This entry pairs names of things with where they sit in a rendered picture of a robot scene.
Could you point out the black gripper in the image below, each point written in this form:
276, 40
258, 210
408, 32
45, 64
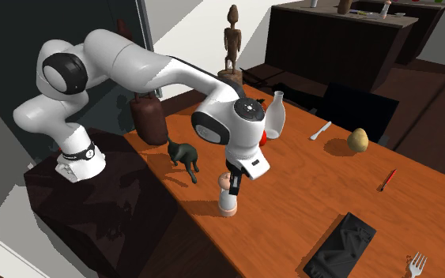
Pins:
234, 179

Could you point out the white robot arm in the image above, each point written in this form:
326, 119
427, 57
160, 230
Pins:
160, 71

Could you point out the red tomato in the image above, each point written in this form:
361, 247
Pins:
263, 138

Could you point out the dark cat figure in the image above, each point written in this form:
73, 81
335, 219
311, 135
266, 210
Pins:
185, 153

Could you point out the orange wooden table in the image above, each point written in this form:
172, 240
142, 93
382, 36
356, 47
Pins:
307, 184

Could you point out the white glass bottle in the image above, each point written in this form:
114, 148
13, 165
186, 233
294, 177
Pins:
275, 117

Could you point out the white knife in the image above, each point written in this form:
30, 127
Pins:
320, 131

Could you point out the dark brown jug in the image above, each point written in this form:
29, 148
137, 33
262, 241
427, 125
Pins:
149, 121

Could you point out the black flat box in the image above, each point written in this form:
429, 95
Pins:
339, 250

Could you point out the yellow potato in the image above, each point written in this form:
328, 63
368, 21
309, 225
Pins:
357, 140

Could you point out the brown wooden human statue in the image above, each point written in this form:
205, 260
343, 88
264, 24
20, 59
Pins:
232, 40

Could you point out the dark robot stand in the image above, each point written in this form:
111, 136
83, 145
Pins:
91, 211

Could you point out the red pen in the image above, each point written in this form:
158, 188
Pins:
388, 179

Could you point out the dark kitchen counter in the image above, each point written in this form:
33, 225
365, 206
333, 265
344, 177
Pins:
322, 46

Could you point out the white fork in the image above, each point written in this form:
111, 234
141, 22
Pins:
417, 265

